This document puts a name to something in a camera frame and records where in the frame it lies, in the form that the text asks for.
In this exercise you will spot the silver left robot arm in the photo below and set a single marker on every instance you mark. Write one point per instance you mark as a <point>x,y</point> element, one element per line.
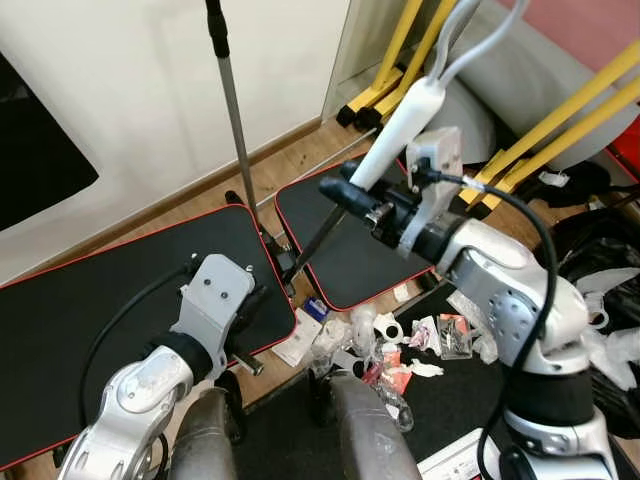
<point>140,392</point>

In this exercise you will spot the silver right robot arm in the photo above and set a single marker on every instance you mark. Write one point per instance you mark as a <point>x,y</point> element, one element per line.
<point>500,290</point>

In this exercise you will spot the black floor mat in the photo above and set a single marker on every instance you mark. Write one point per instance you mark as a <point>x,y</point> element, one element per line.
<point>450,400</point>

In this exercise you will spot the plain white booklet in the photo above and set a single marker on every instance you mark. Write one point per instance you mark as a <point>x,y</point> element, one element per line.
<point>297,340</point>

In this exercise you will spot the small blue box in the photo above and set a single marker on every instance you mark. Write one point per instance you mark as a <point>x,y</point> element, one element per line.
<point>315,310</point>

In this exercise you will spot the short black red-trimmed bench pad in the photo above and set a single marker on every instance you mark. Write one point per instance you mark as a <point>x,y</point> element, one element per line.
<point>340,262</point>

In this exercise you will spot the grey robot left leg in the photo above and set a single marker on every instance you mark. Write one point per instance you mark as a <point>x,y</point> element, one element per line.
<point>205,440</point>

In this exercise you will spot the grey robot leg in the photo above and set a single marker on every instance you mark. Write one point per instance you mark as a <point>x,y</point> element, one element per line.
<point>370,430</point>
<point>205,440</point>

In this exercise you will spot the red snack wrapper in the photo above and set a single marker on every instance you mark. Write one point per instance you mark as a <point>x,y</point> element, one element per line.
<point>390,362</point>

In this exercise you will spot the grey pole with black grip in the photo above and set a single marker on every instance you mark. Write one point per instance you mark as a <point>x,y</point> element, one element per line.
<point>232,100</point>

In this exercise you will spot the grey robot right leg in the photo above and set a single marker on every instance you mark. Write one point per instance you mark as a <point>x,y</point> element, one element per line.
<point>370,430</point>

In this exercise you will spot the white crumpled tissue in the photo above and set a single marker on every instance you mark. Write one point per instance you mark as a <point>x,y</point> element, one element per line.
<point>425,369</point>

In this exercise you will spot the crumpled clear plastic bag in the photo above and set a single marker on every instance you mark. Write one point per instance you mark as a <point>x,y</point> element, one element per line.
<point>393,408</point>

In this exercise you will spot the long black red-trimmed bench pad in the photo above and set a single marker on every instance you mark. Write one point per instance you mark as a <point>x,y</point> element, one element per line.
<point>90,290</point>

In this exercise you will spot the black pouch with white tag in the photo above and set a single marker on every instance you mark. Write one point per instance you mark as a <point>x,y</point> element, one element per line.
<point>585,185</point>

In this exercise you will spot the black trash bag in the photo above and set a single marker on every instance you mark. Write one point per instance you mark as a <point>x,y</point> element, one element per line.
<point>590,245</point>

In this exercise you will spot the white printed booklet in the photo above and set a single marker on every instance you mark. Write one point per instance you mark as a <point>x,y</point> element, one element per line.
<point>455,462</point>

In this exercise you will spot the black flat panel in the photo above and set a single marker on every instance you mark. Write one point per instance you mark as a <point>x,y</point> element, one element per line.
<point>35,150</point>

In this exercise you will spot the pink foam mat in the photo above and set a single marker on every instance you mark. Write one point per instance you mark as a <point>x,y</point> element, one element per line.
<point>590,25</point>

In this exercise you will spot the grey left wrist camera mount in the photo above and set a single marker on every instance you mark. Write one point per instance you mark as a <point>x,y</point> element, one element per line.
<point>215,295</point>

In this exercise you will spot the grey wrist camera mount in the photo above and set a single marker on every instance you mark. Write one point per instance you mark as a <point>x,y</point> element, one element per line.
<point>215,295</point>
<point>440,160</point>

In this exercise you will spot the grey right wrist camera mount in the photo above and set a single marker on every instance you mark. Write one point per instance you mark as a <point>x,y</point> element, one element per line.
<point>440,160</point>

